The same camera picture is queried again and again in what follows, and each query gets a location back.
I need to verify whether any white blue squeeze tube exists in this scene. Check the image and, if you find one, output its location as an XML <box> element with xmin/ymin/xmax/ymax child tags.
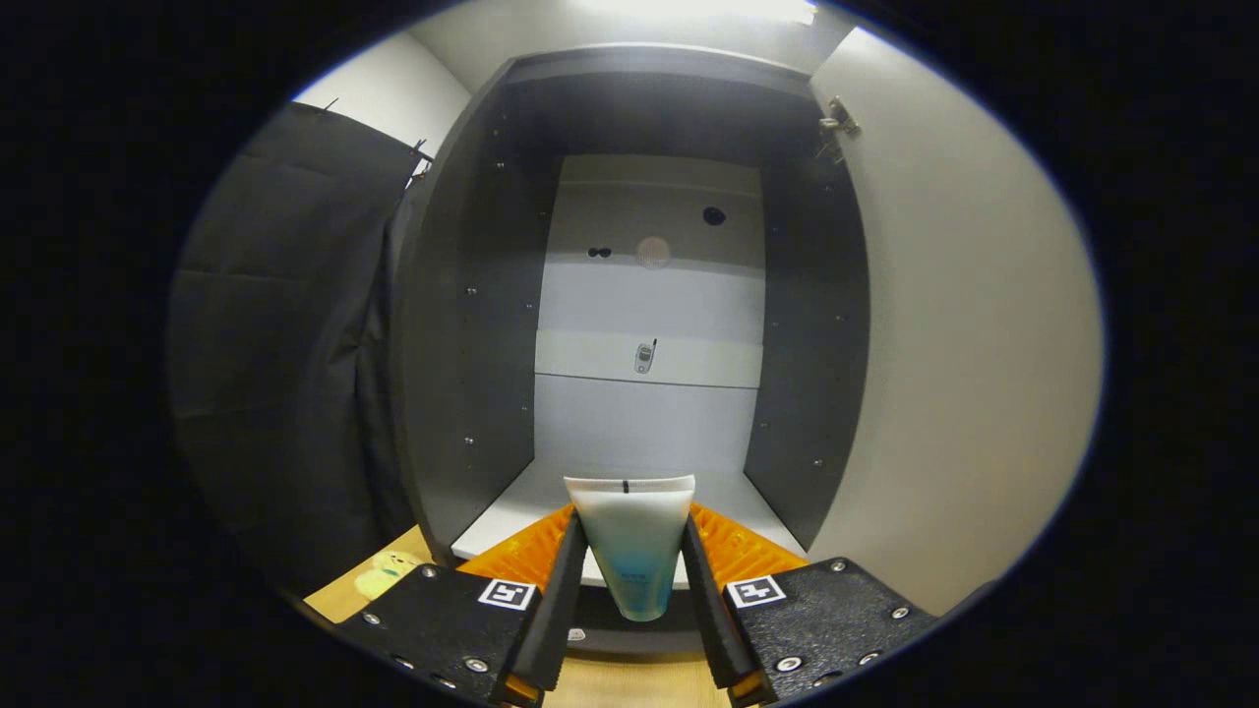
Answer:
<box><xmin>563</xmin><ymin>474</ymin><xmax>697</xmax><ymax>623</ymax></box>

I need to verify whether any dark grey cabinet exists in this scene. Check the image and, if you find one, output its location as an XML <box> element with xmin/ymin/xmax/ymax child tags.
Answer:
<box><xmin>388</xmin><ymin>43</ymin><xmax>873</xmax><ymax>662</ymax></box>

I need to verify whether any yellow plush toy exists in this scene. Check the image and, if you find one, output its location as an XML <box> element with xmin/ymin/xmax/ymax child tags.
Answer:
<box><xmin>353</xmin><ymin>550</ymin><xmax>416</xmax><ymax>602</ymax></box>

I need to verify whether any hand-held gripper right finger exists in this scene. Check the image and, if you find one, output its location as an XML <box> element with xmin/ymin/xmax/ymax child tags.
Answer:
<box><xmin>681</xmin><ymin>503</ymin><xmax>942</xmax><ymax>708</ymax></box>

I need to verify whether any metal door hinge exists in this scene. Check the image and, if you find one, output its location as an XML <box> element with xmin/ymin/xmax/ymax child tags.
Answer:
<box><xmin>817</xmin><ymin>95</ymin><xmax>862</xmax><ymax>164</ymax></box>

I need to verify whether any ceiling light panel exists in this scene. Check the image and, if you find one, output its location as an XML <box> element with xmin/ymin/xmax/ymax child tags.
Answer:
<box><xmin>588</xmin><ymin>0</ymin><xmax>819</xmax><ymax>27</ymax></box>

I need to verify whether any black backdrop cloth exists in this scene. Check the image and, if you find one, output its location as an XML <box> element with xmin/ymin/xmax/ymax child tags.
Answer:
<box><xmin>165</xmin><ymin>100</ymin><xmax>436</xmax><ymax>594</ymax></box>

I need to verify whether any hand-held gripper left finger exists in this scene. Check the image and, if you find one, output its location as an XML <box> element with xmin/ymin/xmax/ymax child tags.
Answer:
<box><xmin>334</xmin><ymin>504</ymin><xmax>590</xmax><ymax>708</ymax></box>

